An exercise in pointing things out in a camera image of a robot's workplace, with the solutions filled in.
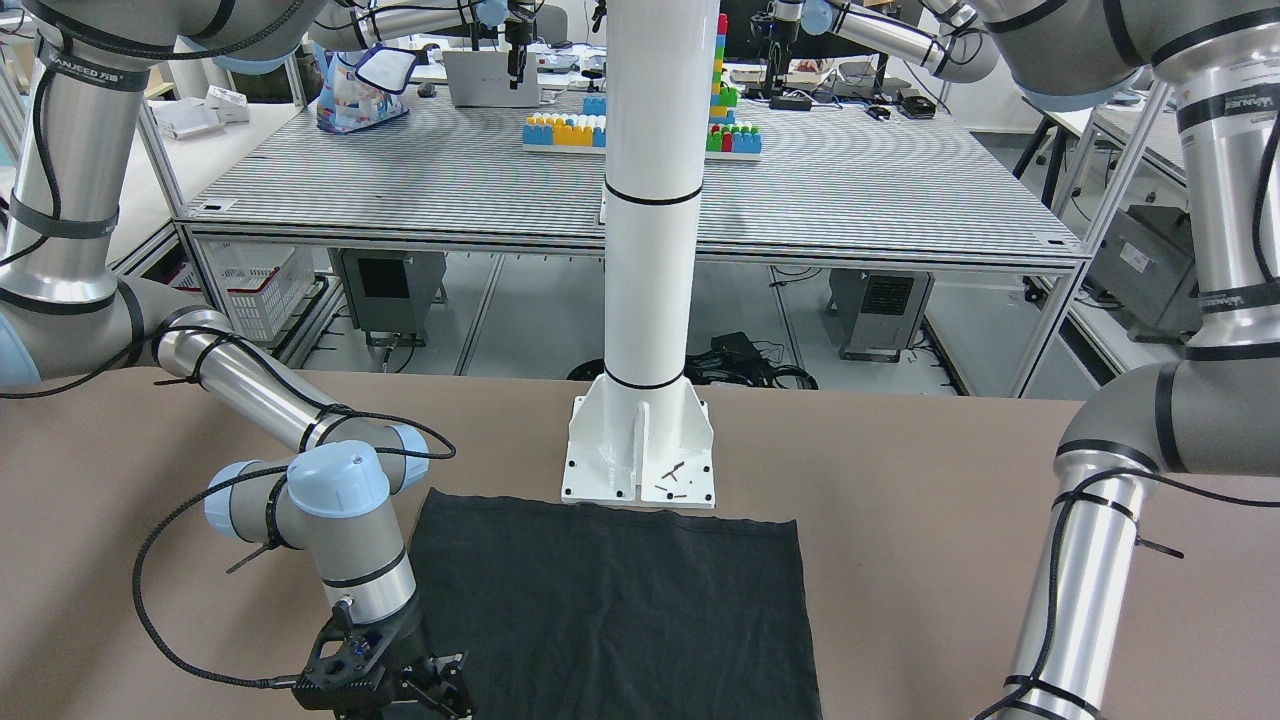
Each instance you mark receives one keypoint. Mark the white plastic crate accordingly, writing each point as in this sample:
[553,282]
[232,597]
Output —
[264,282]

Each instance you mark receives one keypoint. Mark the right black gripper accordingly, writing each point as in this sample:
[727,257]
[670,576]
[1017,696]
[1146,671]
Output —
[441,682]

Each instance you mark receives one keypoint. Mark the black graphic t-shirt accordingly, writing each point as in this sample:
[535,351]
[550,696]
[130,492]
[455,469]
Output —
[577,611]

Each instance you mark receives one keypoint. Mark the printed plastic bag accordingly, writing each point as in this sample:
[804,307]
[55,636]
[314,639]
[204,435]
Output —
[363,89]

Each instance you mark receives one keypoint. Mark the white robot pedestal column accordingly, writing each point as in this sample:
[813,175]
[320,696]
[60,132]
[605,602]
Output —
[641,435]

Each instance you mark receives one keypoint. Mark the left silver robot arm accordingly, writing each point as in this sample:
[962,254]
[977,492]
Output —
[1215,411]

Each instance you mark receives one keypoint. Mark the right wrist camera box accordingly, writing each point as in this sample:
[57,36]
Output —
[345,672]

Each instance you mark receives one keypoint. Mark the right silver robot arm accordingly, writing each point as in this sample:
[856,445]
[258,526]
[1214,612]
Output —
[67,316]

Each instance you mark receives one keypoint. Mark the colourful toy block set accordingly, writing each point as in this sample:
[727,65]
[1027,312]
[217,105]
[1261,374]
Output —
[665,92]

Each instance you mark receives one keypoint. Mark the silver laptop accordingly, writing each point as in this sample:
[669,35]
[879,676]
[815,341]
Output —
[481,79]

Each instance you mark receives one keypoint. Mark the striped metal workbench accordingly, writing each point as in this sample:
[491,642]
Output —
[831,189]

